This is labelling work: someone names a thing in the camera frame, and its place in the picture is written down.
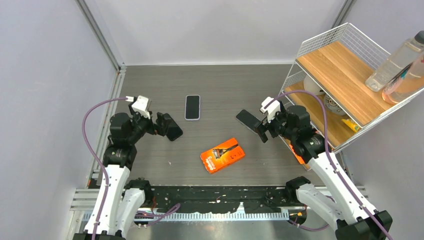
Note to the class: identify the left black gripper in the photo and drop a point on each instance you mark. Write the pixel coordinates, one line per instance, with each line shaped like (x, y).
(160, 126)

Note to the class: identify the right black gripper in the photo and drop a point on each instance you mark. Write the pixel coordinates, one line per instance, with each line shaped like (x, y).
(261, 130)

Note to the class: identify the orange razor box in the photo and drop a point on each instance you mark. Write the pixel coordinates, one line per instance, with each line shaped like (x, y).
(222, 156)

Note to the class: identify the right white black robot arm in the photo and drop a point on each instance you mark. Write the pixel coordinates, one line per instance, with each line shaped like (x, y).
(346, 211)

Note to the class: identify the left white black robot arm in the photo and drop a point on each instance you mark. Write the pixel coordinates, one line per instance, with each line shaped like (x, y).
(118, 199)

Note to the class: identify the bare black phone left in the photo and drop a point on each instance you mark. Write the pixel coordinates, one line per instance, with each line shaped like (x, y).
(173, 131)

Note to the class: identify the phone in lilac case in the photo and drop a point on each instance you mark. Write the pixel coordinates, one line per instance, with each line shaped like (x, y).
(192, 107)

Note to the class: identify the orange packet under shelf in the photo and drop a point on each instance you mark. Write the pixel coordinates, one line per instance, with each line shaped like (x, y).
(299, 159)

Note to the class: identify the white round container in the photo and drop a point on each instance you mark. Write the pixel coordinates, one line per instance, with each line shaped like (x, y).
(309, 85)

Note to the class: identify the yellow snack packet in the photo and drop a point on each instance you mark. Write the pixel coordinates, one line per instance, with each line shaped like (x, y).
(351, 124)

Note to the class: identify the pink tinted bottle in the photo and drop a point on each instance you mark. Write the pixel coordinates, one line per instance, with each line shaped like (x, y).
(409, 81)

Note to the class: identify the clear water bottle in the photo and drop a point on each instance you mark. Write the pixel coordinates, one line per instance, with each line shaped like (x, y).
(408, 51)

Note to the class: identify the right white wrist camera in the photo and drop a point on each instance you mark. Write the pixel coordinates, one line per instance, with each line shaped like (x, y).
(269, 107)

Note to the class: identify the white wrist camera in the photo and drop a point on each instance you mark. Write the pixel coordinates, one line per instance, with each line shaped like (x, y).
(139, 104)
(269, 107)

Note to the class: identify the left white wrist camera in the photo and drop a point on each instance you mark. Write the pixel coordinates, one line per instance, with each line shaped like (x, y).
(139, 104)

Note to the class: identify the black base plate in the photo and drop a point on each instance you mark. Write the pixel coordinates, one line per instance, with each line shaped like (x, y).
(220, 199)

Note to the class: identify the white wire wooden shelf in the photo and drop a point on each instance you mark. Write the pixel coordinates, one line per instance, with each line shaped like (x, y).
(339, 61)

